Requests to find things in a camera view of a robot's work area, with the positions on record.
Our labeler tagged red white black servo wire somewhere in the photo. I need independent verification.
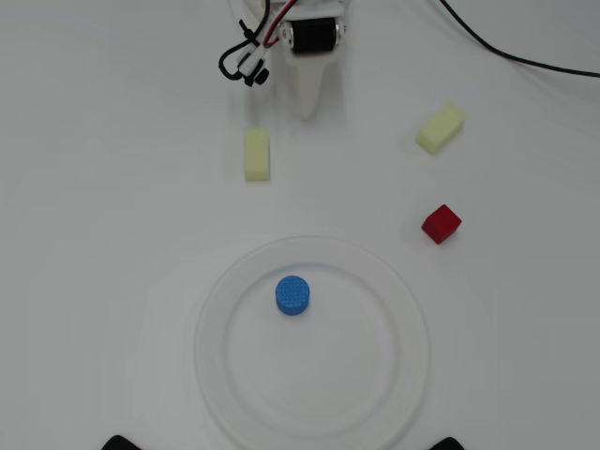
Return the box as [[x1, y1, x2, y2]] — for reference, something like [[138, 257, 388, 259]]
[[261, 0, 300, 49]]

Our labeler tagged black stand foot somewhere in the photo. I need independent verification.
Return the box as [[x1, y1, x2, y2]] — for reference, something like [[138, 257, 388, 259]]
[[100, 434, 142, 450], [429, 435, 473, 450]]

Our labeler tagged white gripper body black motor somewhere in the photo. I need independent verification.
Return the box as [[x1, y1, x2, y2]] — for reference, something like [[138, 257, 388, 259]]
[[278, 0, 351, 60]]

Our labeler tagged red cube block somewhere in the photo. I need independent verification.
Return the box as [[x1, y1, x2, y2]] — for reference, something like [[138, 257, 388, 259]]
[[420, 203, 463, 246]]

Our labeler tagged blue ribbed cylinder block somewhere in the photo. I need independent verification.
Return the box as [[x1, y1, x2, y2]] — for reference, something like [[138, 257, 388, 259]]
[[274, 275, 311, 317]]

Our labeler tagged white round plate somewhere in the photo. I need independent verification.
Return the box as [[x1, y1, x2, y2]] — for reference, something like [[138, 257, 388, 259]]
[[193, 235, 430, 450]]

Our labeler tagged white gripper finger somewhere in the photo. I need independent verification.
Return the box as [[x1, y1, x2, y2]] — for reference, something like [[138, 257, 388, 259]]
[[283, 51, 341, 120]]

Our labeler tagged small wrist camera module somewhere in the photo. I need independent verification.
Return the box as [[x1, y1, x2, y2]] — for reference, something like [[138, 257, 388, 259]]
[[235, 42, 272, 88]]

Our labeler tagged black zip tie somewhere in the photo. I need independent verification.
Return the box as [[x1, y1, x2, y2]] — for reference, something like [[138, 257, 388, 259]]
[[237, 18, 258, 46]]

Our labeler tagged thin black power cable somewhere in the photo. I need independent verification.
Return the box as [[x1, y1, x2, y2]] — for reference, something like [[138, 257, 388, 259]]
[[438, 0, 600, 78]]

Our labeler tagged pale yellow foam block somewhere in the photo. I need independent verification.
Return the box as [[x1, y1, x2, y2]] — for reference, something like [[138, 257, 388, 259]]
[[414, 102, 467, 156], [243, 128, 272, 183]]

